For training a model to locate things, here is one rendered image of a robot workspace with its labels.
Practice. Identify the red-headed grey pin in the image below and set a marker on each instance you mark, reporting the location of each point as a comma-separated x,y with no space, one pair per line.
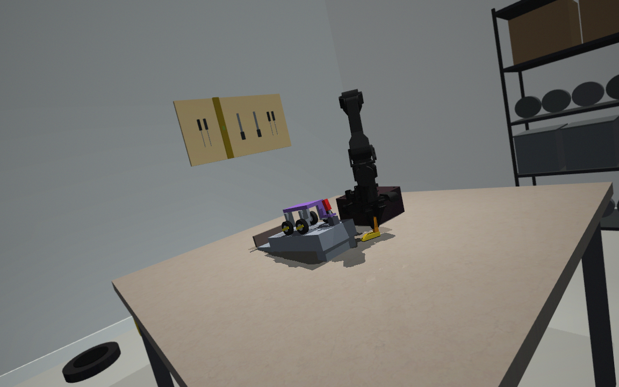
326,205

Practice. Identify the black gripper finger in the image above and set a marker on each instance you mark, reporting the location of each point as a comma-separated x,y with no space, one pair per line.
369,217
378,212

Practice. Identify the yellow wedge chock with orange handle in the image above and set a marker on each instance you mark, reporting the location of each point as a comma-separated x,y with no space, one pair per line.
373,234

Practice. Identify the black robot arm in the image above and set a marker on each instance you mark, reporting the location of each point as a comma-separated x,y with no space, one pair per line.
360,151

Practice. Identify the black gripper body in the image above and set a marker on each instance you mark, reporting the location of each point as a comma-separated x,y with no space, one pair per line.
369,196

